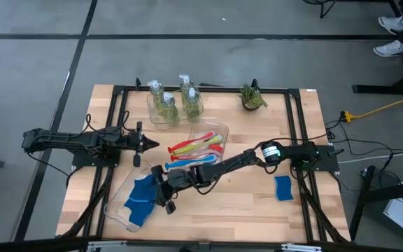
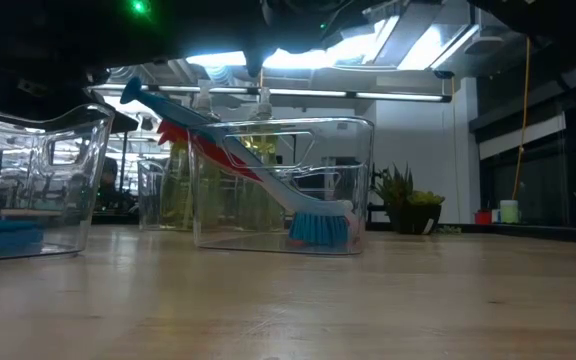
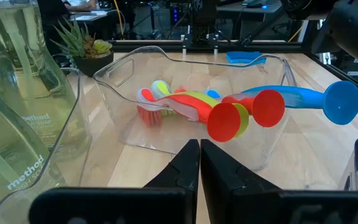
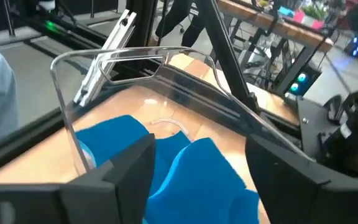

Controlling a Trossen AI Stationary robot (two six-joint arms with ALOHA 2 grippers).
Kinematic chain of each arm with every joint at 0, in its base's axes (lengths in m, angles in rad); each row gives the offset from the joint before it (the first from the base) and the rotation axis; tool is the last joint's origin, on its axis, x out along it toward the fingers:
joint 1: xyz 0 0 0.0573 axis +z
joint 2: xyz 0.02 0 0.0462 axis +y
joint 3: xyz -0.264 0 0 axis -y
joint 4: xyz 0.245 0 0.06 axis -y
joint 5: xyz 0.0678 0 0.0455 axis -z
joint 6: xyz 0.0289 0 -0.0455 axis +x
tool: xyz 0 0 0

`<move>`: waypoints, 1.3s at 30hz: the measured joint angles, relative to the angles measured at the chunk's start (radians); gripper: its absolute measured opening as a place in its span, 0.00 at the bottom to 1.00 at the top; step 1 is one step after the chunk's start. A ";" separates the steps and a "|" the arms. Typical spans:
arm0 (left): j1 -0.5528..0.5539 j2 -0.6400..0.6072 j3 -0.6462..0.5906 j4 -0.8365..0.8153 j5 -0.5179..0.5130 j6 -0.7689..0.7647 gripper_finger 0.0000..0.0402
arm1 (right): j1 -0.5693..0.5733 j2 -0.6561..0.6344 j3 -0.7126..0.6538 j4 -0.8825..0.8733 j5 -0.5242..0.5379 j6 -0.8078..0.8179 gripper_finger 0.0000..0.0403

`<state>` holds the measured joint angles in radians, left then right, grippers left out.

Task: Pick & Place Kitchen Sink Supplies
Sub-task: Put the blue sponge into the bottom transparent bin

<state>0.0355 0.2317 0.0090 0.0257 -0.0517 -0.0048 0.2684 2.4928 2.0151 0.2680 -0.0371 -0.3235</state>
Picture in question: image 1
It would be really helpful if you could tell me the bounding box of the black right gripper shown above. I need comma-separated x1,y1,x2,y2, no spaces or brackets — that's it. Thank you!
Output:
151,164,199,215

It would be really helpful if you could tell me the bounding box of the red and white dish brush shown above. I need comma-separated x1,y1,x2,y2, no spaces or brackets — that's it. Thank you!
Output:
169,143,225,162
167,130,215,154

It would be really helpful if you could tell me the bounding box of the black desk foot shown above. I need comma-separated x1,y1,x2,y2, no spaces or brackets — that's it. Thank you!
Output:
352,66,403,95

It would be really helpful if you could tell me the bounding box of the person's white shoe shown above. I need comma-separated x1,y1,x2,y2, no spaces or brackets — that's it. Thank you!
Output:
378,15,403,36
372,39,403,58

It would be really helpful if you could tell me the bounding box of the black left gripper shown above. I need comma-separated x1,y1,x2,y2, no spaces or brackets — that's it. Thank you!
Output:
126,120,160,168

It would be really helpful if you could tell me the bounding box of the black metal stand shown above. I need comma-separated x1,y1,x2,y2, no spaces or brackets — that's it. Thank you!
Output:
348,164,403,242

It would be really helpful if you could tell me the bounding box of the yellow extension cord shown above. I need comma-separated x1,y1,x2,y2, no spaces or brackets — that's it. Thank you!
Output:
341,90,403,123

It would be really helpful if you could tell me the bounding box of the black aluminium table frame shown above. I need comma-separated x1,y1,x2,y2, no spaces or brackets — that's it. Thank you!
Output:
56,77,351,244

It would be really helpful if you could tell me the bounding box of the potted succulent plant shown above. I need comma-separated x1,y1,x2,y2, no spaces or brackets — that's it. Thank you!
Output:
238,83,269,112

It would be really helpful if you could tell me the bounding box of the clear soap pump bottle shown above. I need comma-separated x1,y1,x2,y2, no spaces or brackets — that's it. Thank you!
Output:
146,79,167,115
178,73,196,106
183,87,203,123
160,91,181,126

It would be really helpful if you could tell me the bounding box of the black crossbar with silver brackets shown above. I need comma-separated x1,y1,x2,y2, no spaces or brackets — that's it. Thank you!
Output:
0,234,403,252

